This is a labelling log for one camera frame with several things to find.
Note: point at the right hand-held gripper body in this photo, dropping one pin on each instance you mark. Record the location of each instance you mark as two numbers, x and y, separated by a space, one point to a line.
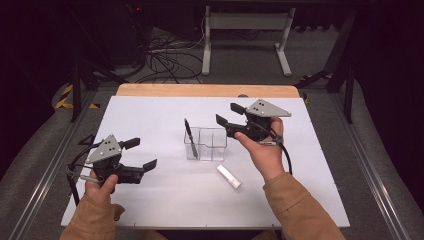
263 108

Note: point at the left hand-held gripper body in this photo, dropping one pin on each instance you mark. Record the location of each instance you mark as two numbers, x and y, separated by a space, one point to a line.
106 150

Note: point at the person's left hand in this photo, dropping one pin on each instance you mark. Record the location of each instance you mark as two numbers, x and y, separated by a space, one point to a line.
100 188

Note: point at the person's right hand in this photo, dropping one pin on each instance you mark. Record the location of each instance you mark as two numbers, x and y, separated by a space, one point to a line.
265 158

